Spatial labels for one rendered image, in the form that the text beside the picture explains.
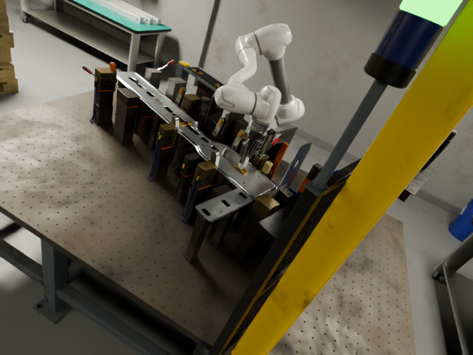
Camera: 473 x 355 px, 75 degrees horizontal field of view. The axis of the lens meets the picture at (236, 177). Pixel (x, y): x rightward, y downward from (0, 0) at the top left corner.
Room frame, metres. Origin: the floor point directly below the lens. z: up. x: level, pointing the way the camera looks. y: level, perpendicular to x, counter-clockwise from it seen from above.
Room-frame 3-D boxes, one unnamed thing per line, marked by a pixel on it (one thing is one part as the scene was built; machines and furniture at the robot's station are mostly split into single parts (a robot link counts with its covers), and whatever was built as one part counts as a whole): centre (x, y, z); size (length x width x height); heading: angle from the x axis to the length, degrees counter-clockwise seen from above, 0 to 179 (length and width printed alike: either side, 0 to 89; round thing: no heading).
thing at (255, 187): (1.61, 0.42, 1.00); 1.38 x 0.22 x 0.02; 59
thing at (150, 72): (2.06, 0.81, 0.88); 0.12 x 0.07 x 0.36; 149
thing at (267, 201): (1.11, -0.17, 0.88); 0.08 x 0.08 x 0.36; 59
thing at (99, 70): (1.74, 1.01, 0.88); 0.14 x 0.09 x 0.36; 149
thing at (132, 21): (4.65, 2.93, 0.41); 2.25 x 0.87 x 0.81; 79
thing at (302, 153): (1.22, -0.22, 1.17); 0.12 x 0.01 x 0.34; 149
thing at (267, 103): (1.36, 0.01, 1.38); 0.13 x 0.11 x 0.16; 116
